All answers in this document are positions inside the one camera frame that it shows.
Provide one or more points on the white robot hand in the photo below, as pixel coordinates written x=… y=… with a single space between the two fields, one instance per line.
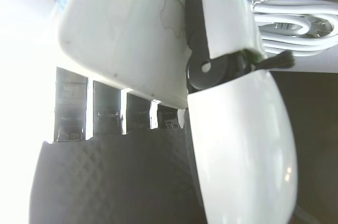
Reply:
x=243 y=142

